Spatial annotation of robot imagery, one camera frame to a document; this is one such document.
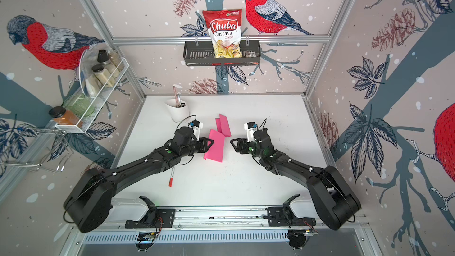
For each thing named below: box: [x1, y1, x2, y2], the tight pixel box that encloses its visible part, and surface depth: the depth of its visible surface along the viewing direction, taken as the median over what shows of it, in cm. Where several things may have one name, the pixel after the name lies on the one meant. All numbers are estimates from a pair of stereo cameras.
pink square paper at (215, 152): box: [203, 129, 226, 163], surface depth 88 cm
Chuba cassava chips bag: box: [202, 8, 243, 59], surface depth 83 cm
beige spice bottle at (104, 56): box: [97, 49, 126, 72], surface depth 85 cm
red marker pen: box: [168, 165, 176, 188], surface depth 85 cm
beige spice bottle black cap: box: [91, 63, 117, 88], surface depth 79 cm
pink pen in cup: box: [172, 85, 180, 108], surface depth 106 cm
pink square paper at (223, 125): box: [215, 113, 232, 138], surface depth 106 cm
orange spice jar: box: [48, 106, 84, 128], surface depth 63 cm
